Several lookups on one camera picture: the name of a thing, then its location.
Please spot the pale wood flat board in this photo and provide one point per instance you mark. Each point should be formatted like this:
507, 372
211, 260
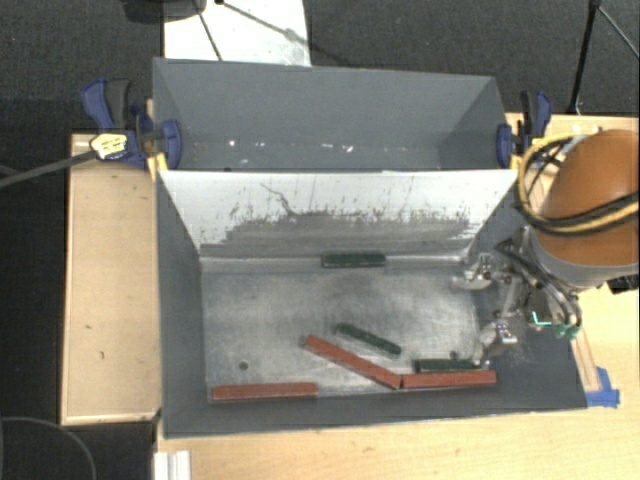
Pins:
110, 278

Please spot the red-brown flat block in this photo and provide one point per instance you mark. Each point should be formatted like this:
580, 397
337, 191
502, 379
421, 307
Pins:
352, 362
264, 391
449, 379

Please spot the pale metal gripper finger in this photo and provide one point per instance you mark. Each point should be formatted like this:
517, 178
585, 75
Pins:
472, 278
497, 338

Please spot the grey metal bin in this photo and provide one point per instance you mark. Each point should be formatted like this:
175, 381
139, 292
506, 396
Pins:
300, 308

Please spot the black cylinder on white bracket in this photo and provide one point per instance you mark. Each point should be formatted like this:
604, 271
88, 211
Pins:
624, 283

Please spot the dark green flat block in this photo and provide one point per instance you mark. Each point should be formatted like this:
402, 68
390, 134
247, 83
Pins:
445, 366
353, 260
367, 338

